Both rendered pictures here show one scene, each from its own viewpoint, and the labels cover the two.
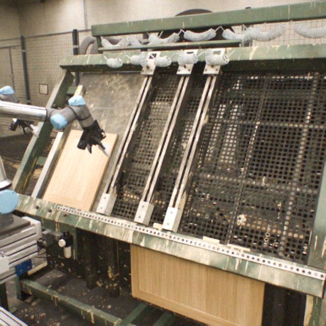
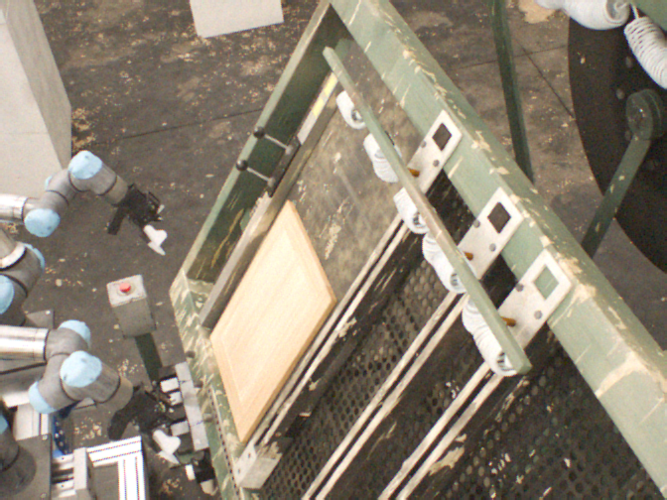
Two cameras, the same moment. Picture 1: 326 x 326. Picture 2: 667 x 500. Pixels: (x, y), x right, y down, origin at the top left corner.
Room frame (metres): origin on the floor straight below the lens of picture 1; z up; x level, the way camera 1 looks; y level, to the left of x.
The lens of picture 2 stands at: (1.26, -0.94, 3.08)
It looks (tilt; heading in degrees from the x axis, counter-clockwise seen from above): 43 degrees down; 48
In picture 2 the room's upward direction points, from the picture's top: 8 degrees counter-clockwise
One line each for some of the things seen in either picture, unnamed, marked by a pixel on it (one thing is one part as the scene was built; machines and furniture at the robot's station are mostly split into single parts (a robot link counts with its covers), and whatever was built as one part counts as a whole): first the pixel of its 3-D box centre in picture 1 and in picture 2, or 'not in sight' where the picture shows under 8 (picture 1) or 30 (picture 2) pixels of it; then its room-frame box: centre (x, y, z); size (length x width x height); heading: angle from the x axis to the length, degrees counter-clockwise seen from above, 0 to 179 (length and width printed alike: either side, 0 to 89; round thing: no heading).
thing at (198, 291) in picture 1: (190, 278); not in sight; (1.91, -0.17, 0.53); 0.90 x 0.02 x 0.55; 59
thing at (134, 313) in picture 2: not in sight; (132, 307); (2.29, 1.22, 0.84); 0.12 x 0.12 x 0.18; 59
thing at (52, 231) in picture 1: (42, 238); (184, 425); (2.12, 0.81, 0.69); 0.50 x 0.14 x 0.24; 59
